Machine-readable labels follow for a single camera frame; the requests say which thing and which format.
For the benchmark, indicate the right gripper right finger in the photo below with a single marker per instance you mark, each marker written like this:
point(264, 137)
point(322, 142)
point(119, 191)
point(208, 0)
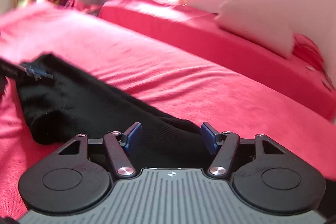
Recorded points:
point(223, 147)

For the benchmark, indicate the red far bed sheet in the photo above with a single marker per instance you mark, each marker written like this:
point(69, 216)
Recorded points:
point(195, 31)

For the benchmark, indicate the pink bed blanket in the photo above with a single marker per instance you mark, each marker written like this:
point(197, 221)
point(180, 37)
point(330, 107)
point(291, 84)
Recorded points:
point(172, 81)

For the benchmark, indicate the white pillow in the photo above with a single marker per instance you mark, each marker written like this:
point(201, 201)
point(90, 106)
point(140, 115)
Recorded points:
point(257, 25)

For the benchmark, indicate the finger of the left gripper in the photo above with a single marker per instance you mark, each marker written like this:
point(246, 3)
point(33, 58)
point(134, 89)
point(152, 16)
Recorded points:
point(24, 72)

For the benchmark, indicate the black pants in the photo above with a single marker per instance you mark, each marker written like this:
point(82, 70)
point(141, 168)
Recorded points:
point(77, 102)

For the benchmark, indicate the red pillow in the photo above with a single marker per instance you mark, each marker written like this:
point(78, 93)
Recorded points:
point(307, 50)

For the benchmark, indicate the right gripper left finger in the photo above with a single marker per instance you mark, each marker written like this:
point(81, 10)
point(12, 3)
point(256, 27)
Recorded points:
point(119, 146)

